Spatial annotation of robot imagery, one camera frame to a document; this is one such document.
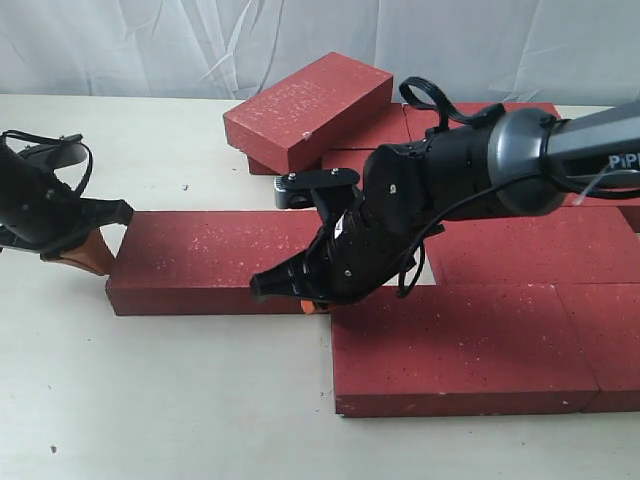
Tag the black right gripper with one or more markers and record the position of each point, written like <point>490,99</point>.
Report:
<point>351,256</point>

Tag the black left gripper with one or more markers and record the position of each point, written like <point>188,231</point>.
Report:
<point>43,215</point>

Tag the red brick top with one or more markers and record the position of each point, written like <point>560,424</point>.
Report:
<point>333,77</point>

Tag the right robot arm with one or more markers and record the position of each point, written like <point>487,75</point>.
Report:
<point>493,165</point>

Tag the red brick right third row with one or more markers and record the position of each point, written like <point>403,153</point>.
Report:
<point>573,245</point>

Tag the red brick right second row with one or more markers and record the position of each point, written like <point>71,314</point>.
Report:
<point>629,208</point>

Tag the white wrinkled backdrop cloth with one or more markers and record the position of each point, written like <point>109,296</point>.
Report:
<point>567,52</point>

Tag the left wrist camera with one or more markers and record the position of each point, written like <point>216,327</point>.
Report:
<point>48,153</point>

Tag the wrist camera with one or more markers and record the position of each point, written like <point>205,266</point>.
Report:
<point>48,153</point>
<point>330,191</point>

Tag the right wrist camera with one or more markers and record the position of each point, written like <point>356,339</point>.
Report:
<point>330,191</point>

